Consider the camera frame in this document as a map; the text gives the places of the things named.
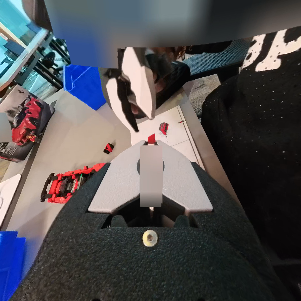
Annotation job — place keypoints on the red lego car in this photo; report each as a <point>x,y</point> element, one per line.
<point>70,181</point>

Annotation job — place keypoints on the red lego wedge piece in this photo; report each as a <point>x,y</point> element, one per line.
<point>151,139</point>

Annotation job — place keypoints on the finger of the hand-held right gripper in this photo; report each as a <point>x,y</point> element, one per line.
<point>115,96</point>
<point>138,80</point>

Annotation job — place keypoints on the black red lego block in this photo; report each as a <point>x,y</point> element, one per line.
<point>108,148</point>

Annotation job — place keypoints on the lego instruction booklet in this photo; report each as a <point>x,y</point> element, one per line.
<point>186,138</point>

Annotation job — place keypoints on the person's right hand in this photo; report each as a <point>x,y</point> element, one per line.
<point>164,70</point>

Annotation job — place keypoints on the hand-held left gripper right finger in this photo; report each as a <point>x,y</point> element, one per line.
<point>188,183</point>

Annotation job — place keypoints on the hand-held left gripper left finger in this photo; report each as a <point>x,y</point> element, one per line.
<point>117,183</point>

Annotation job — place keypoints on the lego set box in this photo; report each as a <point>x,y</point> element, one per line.
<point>23,122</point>

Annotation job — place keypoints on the blue plastic bin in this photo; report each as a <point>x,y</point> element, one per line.
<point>9,263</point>
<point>84,87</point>

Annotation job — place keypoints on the white stand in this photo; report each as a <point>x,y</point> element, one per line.
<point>7,197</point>

